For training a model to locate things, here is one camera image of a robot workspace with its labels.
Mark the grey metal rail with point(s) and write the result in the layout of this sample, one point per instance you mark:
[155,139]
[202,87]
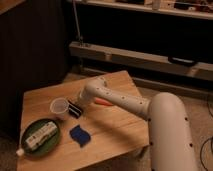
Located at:
[140,60]

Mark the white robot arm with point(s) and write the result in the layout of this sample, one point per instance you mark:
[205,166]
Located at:
[170,137]

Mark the metal vertical pole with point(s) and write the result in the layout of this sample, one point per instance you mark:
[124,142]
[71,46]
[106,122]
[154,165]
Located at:
[79,36]

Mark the white tube on plate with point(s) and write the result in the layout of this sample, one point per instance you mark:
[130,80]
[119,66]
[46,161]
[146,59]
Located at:
[38,138]

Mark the orange carrot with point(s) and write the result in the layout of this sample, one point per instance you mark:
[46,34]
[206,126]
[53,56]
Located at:
[102,102]

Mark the blue eraser sponge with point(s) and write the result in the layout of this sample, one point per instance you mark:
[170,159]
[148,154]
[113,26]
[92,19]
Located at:
[79,135]

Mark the clear plastic cup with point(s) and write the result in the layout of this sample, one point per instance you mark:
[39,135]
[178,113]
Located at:
[59,107]

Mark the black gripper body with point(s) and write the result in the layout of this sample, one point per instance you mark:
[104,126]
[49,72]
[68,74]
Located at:
[74,110]

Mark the green round plate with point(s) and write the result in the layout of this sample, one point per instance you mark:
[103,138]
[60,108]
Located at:
[48,146]

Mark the black handle on rail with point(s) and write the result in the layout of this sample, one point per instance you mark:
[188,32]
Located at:
[187,63]

